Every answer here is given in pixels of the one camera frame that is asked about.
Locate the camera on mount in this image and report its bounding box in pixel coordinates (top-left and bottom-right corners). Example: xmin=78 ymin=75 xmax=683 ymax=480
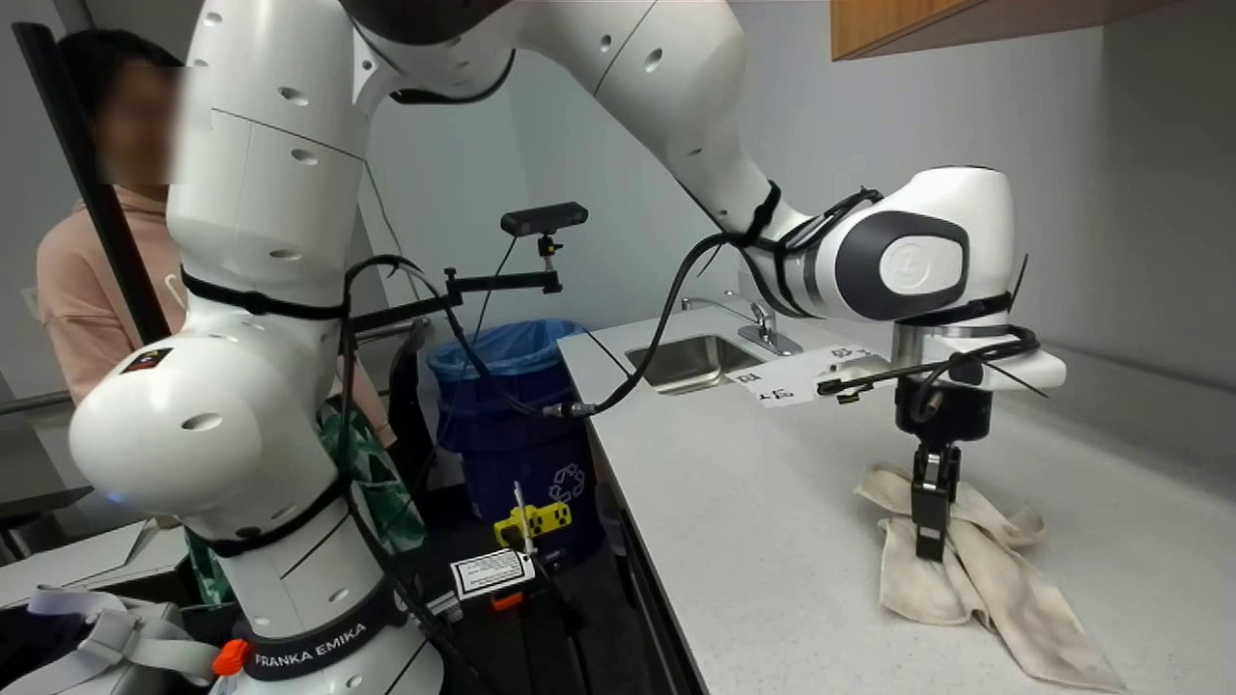
xmin=350 ymin=202 xmax=590 ymax=335

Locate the person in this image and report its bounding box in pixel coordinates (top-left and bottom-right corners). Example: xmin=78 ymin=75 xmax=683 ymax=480
xmin=36 ymin=28 xmax=428 ymax=606

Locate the blue recycling bin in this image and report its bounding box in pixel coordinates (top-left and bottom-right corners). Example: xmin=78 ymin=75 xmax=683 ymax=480
xmin=427 ymin=320 xmax=605 ymax=567

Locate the steel sink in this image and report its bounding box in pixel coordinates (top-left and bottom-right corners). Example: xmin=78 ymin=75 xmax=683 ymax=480
xmin=626 ymin=334 xmax=767 ymax=396

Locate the grey strap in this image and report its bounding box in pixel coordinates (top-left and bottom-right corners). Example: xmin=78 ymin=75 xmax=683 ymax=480
xmin=27 ymin=587 xmax=221 ymax=688

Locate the wooden wall cabinet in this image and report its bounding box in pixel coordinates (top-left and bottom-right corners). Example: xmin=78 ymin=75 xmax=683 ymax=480
xmin=830 ymin=0 xmax=1181 ymax=62

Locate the white paper sheet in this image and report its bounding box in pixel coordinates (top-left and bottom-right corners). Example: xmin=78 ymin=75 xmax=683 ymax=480
xmin=726 ymin=345 xmax=895 ymax=409

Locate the beige towel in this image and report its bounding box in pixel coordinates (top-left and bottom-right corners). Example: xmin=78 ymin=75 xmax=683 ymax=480
xmin=853 ymin=461 xmax=1129 ymax=694

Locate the chrome tap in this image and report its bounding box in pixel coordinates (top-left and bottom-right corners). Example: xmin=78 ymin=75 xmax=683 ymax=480
xmin=681 ymin=294 xmax=803 ymax=357

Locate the white label tag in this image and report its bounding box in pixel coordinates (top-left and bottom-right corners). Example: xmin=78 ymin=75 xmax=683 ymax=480
xmin=450 ymin=547 xmax=538 ymax=602

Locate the black pole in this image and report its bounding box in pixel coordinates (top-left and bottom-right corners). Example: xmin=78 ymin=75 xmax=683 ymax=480
xmin=11 ymin=21 xmax=174 ymax=348

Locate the yellow power adaptor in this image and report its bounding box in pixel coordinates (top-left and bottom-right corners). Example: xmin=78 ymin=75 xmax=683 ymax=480
xmin=493 ymin=501 xmax=574 ymax=550

